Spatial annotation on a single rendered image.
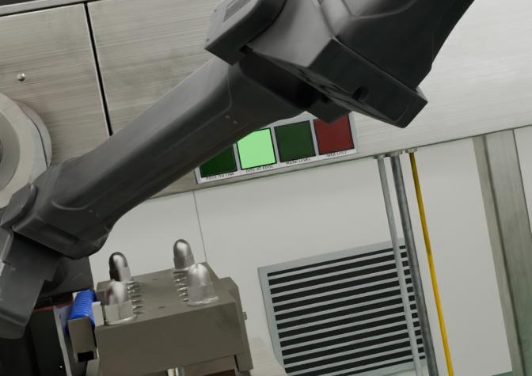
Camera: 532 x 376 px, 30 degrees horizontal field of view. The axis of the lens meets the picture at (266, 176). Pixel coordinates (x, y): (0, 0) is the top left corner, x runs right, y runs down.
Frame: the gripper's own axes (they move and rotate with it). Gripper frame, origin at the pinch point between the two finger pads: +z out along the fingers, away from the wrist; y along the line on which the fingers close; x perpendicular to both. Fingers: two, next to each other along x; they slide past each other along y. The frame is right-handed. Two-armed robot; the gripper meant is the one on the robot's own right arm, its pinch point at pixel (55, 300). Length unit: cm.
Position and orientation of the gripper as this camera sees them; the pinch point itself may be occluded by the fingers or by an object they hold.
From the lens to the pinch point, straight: 117.1
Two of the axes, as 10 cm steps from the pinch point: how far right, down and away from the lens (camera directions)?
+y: 9.7, -1.9, 1.3
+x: -2.4, -8.5, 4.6
